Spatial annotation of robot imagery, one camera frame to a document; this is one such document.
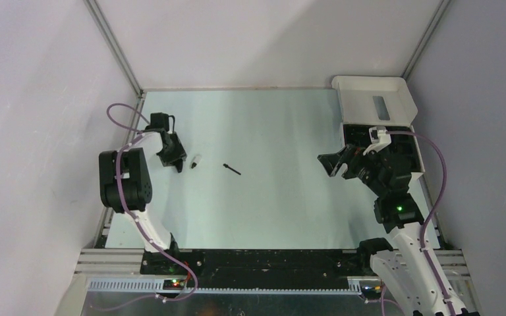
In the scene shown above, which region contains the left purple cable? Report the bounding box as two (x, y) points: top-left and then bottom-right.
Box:
(106, 103), (199, 303)

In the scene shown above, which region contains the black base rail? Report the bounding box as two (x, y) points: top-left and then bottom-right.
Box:
(140, 249), (373, 290)

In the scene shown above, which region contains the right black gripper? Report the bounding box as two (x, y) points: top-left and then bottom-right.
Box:
(318, 144), (387, 198)

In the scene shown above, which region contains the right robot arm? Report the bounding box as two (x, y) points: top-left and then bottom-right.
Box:
(318, 145), (471, 315)

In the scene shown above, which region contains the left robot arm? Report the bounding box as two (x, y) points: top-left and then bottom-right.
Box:
(98, 132), (182, 274)

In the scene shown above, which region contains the small black cleaning brush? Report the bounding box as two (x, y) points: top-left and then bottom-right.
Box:
(223, 163), (242, 175)

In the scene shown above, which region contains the white box with black tray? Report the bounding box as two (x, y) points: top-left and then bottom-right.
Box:
(331, 76), (425, 180)

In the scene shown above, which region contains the black hair trimmer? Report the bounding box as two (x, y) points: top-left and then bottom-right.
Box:
(174, 160), (184, 173)

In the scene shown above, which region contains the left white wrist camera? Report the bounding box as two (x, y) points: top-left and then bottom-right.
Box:
(144, 113), (176, 134)

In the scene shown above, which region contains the aluminium frame front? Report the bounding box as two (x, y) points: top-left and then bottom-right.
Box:
(75, 245), (478, 315)

